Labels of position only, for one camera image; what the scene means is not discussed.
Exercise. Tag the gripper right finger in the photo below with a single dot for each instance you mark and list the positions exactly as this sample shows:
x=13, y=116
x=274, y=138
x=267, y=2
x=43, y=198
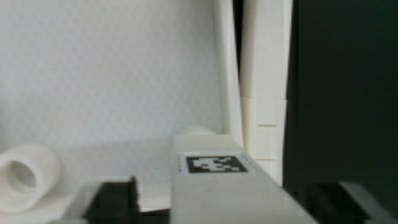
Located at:
x=342, y=204

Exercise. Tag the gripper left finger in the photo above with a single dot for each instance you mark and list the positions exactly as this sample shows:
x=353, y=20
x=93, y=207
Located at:
x=106, y=204

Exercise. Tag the white desk tabletop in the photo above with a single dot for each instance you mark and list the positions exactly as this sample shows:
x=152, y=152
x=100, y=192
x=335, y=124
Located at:
x=118, y=73

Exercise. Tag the white U-shaped fence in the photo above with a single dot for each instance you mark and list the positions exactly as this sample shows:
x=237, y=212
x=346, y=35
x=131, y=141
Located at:
x=264, y=71

